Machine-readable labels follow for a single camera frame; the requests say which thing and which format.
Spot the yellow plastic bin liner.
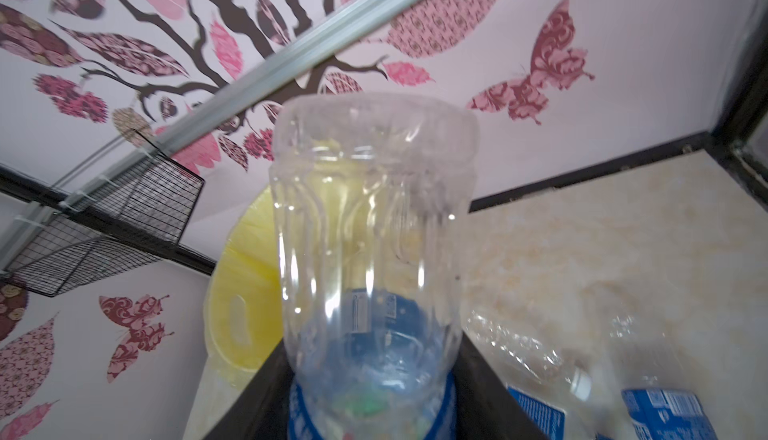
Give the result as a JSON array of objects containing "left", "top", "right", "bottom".
[{"left": 203, "top": 188, "right": 283, "bottom": 389}]

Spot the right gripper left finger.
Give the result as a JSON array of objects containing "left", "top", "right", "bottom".
[{"left": 204, "top": 341, "right": 294, "bottom": 440}]

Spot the white plastic waste bin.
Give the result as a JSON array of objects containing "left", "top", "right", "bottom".
[{"left": 182, "top": 356, "right": 255, "bottom": 440}]

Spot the aluminium rail back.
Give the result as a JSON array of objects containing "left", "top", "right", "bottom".
[{"left": 0, "top": 0, "right": 481, "bottom": 267}]

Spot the clear bottle right back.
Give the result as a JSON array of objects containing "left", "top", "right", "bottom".
[{"left": 586, "top": 282, "right": 717, "bottom": 439}]

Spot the black wire mesh basket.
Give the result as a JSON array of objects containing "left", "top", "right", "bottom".
[{"left": 1, "top": 129, "right": 205, "bottom": 297}]

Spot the blue label bottle gripper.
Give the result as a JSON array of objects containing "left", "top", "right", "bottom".
[{"left": 270, "top": 93, "right": 479, "bottom": 439}]

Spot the blue label bottle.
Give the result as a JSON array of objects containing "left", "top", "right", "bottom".
[{"left": 464, "top": 306, "right": 599, "bottom": 439}]

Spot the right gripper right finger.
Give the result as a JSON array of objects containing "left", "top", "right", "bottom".
[{"left": 452, "top": 334, "right": 546, "bottom": 440}]

